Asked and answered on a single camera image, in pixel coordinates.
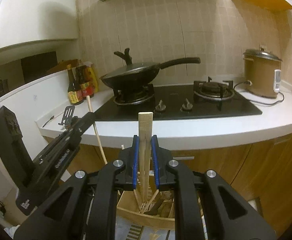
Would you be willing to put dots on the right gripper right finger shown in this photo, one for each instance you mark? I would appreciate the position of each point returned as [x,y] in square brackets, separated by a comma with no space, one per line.
[206,206]

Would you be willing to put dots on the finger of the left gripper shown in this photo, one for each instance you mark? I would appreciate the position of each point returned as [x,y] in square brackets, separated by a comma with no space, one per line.
[73,134]

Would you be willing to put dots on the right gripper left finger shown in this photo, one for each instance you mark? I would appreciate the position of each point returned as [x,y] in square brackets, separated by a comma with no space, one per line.
[85,206]

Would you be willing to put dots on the yellow plastic utensil basket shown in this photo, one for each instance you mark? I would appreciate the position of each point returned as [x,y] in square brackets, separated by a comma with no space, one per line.
[148,209]

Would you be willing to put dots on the dark soy sauce bottle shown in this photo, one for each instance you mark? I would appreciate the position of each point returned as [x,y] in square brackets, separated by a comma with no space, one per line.
[74,90]

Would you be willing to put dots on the wooden base cabinets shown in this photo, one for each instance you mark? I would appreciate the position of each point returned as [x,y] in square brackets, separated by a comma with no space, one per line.
[261,170]

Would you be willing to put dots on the red label sauce bottle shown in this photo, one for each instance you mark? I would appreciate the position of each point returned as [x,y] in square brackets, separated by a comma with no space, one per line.
[86,79]

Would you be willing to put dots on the black gas stove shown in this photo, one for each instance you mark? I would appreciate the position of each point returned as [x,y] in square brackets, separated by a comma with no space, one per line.
[201,100]

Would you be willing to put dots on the black wok with lid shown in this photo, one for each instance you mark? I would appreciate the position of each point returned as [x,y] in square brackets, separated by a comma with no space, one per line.
[135,75]

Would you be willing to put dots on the brown rice cooker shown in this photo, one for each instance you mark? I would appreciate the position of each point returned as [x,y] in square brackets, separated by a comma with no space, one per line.
[262,73]

